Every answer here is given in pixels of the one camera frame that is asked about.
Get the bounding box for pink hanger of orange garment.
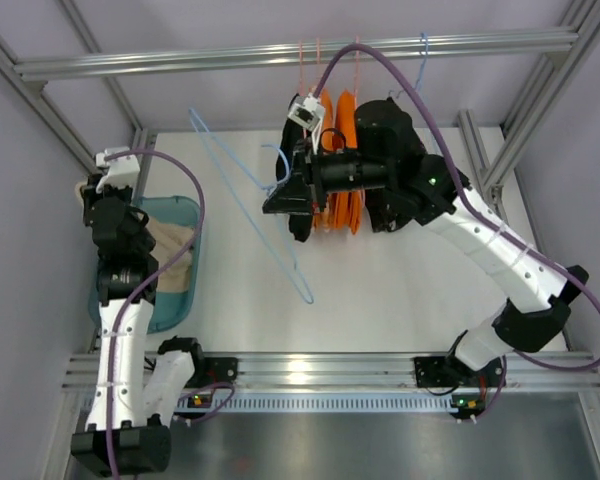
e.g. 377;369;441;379
353;50;365;208

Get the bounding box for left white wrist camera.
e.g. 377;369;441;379
95;147;140;193

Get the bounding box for aluminium hanging rail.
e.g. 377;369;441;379
14;27;579;82

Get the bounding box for beige trousers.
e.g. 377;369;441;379
75;180;196;299

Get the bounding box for aluminium frame post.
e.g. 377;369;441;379
0;12;156;201
455;107;576;351

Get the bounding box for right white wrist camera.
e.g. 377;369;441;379
287;93;326;146

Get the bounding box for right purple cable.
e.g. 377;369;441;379
309;43;600;419

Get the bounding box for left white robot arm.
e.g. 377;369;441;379
71;174;204;479

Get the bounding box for slotted cable duct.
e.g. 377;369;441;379
174;391;482;416

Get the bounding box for solid orange garment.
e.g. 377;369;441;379
332;90;364;235

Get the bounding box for left aluminium frame post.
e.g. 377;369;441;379
0;12;156;201

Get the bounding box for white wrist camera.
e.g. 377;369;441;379
95;147;140;193
287;93;326;146

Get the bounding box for teal plastic bin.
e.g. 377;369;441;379
88;196;201;333

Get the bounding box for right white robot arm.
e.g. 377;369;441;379
262;95;588;385

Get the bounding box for blue hanger of patterned garment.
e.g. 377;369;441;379
388;32;430;101

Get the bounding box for light blue wire hanger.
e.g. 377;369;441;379
188;107;315;305

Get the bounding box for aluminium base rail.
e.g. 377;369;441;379
62;350;600;392

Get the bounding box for orange white patterned garment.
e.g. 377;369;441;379
313;88;335;232

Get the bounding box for black bleached patterned garment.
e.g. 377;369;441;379
365;189;426;233

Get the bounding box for right aluminium frame post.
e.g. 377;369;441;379
455;107;576;351

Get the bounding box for pink hanger of black garment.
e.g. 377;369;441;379
297;40;318;152

